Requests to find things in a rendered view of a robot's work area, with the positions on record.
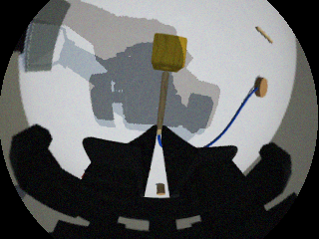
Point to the small wooden cylinder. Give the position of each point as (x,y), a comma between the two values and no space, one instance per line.
(160,189)

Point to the blue string with thin wooden stick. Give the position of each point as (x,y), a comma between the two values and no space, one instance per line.
(162,101)

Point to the brown round wooden button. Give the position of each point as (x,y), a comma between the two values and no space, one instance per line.
(262,85)

